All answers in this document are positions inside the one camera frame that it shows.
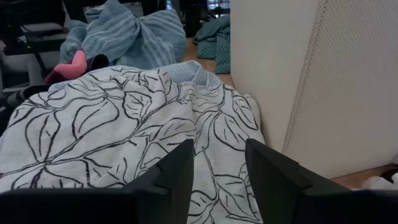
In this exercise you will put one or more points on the white leaf-print cloth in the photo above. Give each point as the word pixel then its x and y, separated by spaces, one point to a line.
pixel 93 124

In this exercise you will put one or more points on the light blue shirt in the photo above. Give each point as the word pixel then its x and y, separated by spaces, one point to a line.
pixel 186 73

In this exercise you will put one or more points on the black underwear grey patterned waistband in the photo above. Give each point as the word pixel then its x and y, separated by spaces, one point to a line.
pixel 98 61

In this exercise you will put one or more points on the black desk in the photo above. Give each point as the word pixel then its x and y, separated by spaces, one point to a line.
pixel 12 12

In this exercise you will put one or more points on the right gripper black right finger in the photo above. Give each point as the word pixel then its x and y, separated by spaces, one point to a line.
pixel 273 180

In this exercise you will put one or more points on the blue striped towel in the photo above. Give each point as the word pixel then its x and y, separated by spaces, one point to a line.
pixel 124 34

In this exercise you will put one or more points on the dark red pink sock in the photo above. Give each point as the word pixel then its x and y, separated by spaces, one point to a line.
pixel 74 68

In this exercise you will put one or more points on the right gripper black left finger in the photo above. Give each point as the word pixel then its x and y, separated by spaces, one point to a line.
pixel 168 186

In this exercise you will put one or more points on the teal dotted cloth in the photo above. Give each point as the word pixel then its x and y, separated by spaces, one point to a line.
pixel 217 43

